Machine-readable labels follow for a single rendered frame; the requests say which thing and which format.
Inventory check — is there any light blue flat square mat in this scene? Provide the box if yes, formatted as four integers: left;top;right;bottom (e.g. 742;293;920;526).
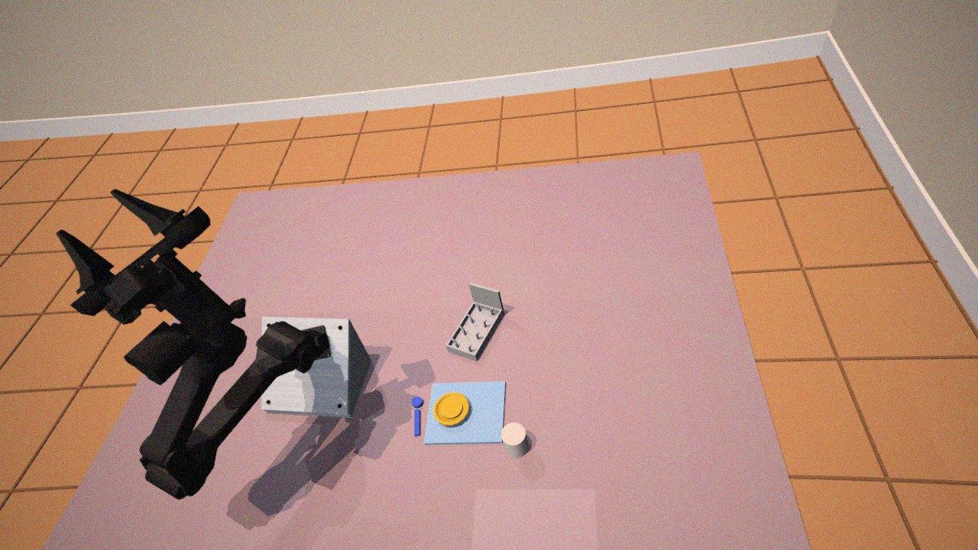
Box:
423;381;506;445

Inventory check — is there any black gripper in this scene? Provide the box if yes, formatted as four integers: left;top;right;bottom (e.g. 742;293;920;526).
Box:
57;189;211;316

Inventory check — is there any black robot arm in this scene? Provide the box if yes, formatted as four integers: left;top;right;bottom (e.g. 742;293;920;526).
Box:
104;256;331;500

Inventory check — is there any yellow round plate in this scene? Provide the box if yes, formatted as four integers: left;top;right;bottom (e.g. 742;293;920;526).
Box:
433;393;470;425

